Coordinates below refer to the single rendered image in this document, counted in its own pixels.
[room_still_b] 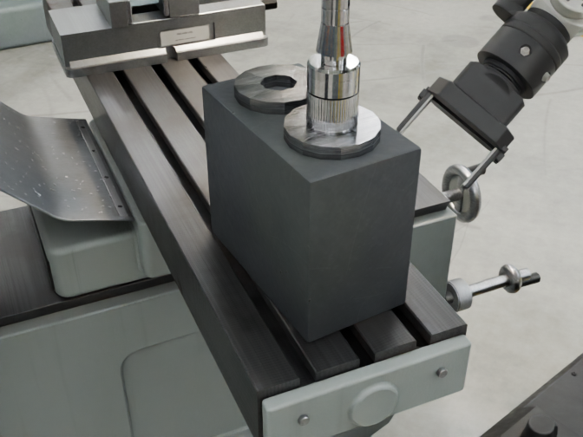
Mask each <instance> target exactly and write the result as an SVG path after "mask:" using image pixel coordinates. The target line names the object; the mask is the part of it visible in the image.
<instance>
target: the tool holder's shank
mask: <svg viewBox="0 0 583 437"><path fill-rule="evenodd" d="M316 51H317V52H318V53H319V54H320V55H321V62H322V63H324V64H326V65H330V66H339V65H343V64H345V63H346V62H347V56H348V55H349V54H351V53H352V43H351V35H350V0H321V23H320V29H319V33H318V43H317V47H316Z"/></svg>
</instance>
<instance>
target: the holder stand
mask: <svg viewBox="0 0 583 437"><path fill-rule="evenodd" d="M306 89H307V68H306V67H305V66H303V65H302V64H300V63H295V64H292V65H288V64H271V65H265V66H258V67H256V68H251V69H248V70H246V71H244V72H243V73H242V74H240V75H239V76H237V77H236V78H233V79H230V80H226V81H222V82H216V83H212V84H208V85H205V86H203V87H202V100H203V112H204V125H205V137H206V161H207V174H208V186H209V199H210V212H211V224H212V231H213V233H214V234H215V235H216V236H217V238H218V239H219V240H220V241H221V242H222V244H223V245H224V246H225V247H226V248H227V249H228V250H229V251H230V252H231V253H232V255H233V256H234V257H235V258H236V259H237V260H238V262H239V263H240V264H241V265H242V266H243V268H244V269H245V270H246V271H247V272H248V274H249V275H250V276H251V277H252V278H253V280H254V281H255V282H256V283H257V284H258V285H259V287H260V288H261V289H262V290H263V292H264V293H265V294H266V295H267V296H268V297H269V298H270V299H271V300H272V301H273V303H274V304H275V305H276V306H277V307H278V309H279V310H280V311H281V312H282V313H283V314H284V316H285V317H286V318H287V319H288V320H289V322H290V323H291V324H292V325H293V326H294V328H295V329H296V330H297V331H298V332H299V334H300V335H301V336H302V337H303V338H304V339H305V340H306V341H307V342H312V341H315V340H317V339H318V338H321V337H323V336H327V335H329V334H331V333H334V332H336V331H338V330H341V329H344V328H346V327H349V326H351V325H352V324H355V323H359V322H361V321H363V320H365V319H368V318H370V317H372V316H375V315H378V314H380V313H383V312H385V311H387V310H390V309H393V308H395V307H397V306H399V305H402V304H404V303H405V298H406V290H407V282H408V274H409V258H410V250H411V242H412V233H413V225H414V217H415V209H416V193H417V185H418V176H419V168H420V160H421V148H420V147H419V146H418V145H417V144H415V143H414V142H412V141H411V140H409V139H408V138H406V137H405V136H403V135H402V134H400V133H399V132H397V131H396V130H395V129H394V128H392V127H391V126H389V125H388V124H386V123H385V122H383V121H382V120H380V119H379V118H378V117H377V116H376V115H375V114H374V113H373V112H372V111H370V110H368V109H366V108H363V107H362V106H360V105H359V104H358V117H357V126H356V128H354V129H353V130H352V131H350V132H348V133H346V134H335V135H331V134H320V133H317V132H315V131H313V130H311V129H310V128H309V127H308V126H307V124H306Z"/></svg>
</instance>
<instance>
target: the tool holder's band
mask: <svg viewBox="0 0 583 437"><path fill-rule="evenodd" d="M360 68H361V62H360V61H359V60H358V59H357V58H356V57H355V56H354V55H352V54H349V55H348V56H347V62H346V63H345V64H343V65H339V66H330V65H326V64H324V63H322V62H321V55H320V54H319V53H317V54H315V55H313V56H312V57H310V58H309V59H308V61H307V74H308V75H309V76H310V77H312V78H313V79H316V80H318V81H321V82H347V81H351V80H353V79H355V78H357V77H358V76H359V75H360Z"/></svg>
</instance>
